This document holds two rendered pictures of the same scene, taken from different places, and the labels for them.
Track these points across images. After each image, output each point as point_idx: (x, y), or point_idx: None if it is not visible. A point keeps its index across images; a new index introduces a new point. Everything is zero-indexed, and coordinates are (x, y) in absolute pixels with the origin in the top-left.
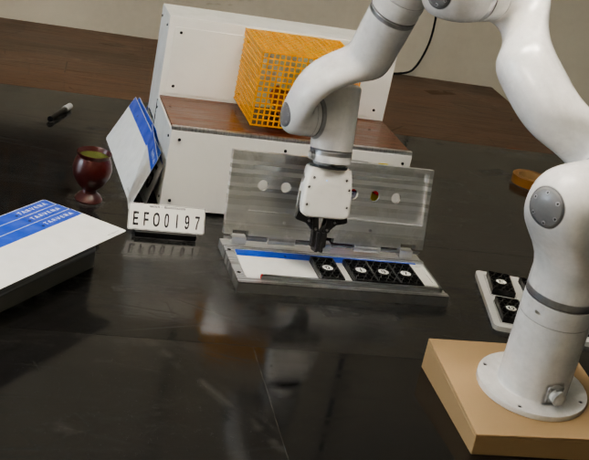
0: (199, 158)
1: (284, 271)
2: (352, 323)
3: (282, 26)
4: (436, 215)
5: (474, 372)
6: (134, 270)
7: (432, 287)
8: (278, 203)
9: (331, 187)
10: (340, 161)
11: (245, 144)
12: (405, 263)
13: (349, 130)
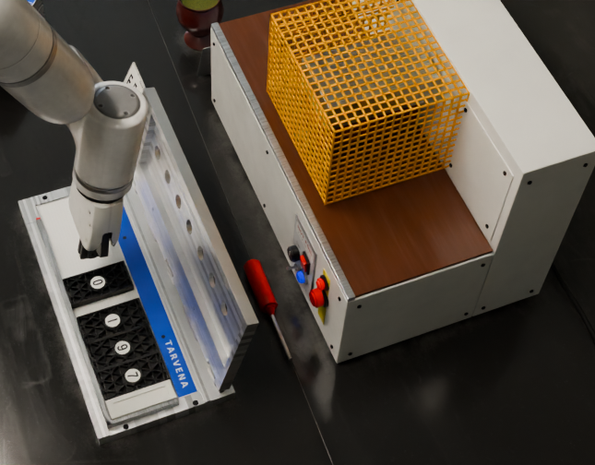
0: (225, 81)
1: (76, 242)
2: None
3: (461, 17)
4: (460, 426)
5: None
6: (27, 113)
7: (106, 411)
8: (160, 185)
9: (80, 203)
10: (76, 183)
11: (245, 106)
12: (190, 379)
13: (85, 159)
